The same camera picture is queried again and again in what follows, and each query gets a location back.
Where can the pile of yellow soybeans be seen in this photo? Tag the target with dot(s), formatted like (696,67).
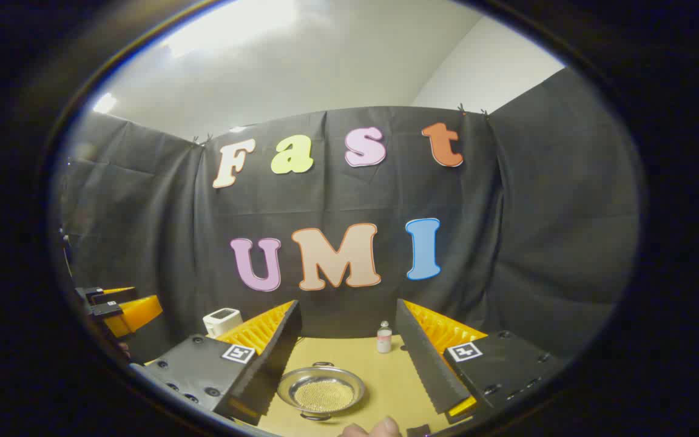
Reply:
(324,396)

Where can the white box-shaped appliance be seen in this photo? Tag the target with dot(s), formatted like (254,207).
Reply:
(222,323)

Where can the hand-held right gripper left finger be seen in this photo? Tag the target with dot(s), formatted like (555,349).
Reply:
(276,358)

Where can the clear bottle with pink label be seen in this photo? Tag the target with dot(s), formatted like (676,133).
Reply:
(384,341)

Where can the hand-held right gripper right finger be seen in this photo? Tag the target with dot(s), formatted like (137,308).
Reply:
(425,364)

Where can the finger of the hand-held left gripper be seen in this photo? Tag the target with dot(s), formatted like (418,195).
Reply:
(140,312)
(113,297)

